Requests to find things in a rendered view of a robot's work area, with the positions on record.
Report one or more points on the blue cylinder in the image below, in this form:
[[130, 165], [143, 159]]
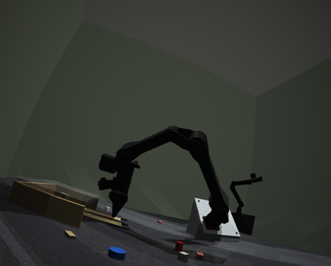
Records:
[[117, 253]]

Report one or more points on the small tan flat block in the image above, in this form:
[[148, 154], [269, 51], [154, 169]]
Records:
[[70, 235]]

